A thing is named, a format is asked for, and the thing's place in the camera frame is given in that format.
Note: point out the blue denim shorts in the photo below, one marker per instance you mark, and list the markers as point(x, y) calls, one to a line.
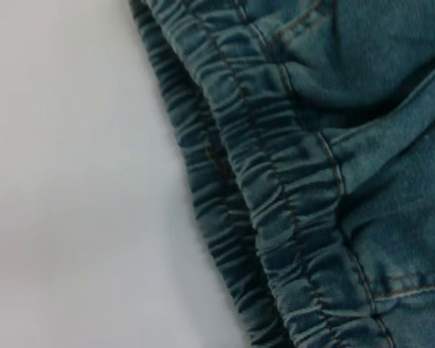
point(330, 163)

